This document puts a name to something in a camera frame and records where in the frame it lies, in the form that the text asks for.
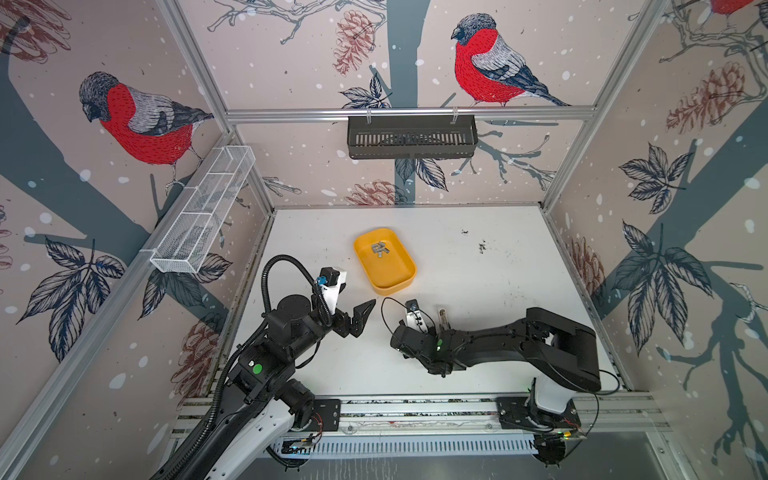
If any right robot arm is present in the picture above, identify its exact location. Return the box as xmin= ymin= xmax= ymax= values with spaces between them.
xmin=390 ymin=307 xmax=602 ymax=422

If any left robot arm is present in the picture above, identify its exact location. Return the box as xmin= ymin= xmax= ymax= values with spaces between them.
xmin=154 ymin=254 xmax=376 ymax=479

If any metal stapler base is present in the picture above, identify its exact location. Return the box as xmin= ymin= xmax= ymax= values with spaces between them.
xmin=437 ymin=308 xmax=451 ymax=332

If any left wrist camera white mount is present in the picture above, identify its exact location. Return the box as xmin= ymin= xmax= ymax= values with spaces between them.
xmin=317 ymin=267 xmax=347 ymax=315

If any white wire mesh shelf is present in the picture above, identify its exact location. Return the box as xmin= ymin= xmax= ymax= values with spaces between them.
xmin=150 ymin=145 xmax=255 ymax=274

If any staple strips pile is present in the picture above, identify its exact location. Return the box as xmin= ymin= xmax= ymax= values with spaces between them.
xmin=371 ymin=242 xmax=390 ymax=258

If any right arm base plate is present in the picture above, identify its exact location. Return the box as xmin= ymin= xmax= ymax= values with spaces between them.
xmin=495 ymin=396 xmax=582 ymax=434

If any yellow plastic tray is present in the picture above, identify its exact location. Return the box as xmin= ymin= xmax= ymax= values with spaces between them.
xmin=353 ymin=228 xmax=418 ymax=296

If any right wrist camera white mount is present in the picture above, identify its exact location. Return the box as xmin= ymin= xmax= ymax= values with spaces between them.
xmin=405 ymin=299 xmax=429 ymax=334

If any aluminium rail front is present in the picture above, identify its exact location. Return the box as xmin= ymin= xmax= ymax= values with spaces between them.
xmin=173 ymin=392 xmax=667 ymax=436

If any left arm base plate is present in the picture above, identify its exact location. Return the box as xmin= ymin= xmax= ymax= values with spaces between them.
xmin=294 ymin=399 xmax=341 ymax=433

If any black hanging wire basket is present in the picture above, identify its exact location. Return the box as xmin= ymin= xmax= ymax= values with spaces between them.
xmin=347 ymin=115 xmax=478 ymax=160

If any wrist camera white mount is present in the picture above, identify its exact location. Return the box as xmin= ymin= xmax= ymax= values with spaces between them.
xmin=405 ymin=299 xmax=429 ymax=334
xmin=317 ymin=267 xmax=347 ymax=315

